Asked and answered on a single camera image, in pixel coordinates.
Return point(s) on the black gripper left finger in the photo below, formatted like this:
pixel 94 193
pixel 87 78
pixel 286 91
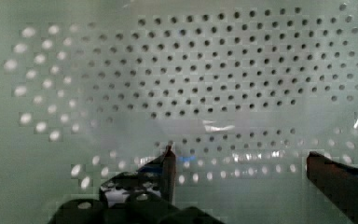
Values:
pixel 140 197

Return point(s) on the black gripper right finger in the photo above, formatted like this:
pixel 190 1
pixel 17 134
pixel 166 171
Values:
pixel 335 180

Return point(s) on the mint green plastic strainer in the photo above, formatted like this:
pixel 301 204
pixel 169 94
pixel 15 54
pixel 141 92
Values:
pixel 241 90

